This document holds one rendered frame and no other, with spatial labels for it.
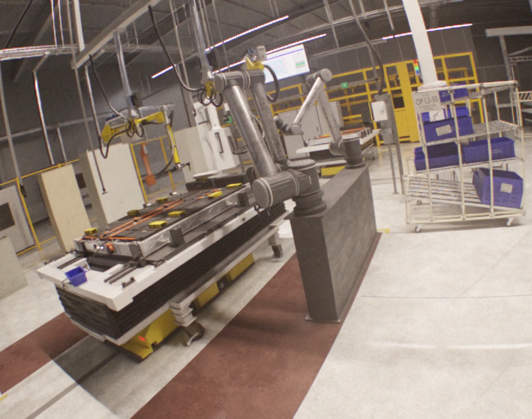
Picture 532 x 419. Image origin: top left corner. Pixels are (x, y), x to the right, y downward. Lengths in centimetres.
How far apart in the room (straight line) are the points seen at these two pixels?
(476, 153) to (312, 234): 234
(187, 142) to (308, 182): 753
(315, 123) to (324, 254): 1005
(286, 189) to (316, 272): 69
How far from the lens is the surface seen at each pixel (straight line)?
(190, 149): 946
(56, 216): 708
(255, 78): 238
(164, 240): 243
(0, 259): 655
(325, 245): 221
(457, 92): 369
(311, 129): 1214
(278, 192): 200
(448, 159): 382
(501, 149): 390
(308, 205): 217
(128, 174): 793
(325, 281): 236
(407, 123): 1214
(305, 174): 212
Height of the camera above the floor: 155
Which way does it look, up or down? 15 degrees down
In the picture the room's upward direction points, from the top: 13 degrees counter-clockwise
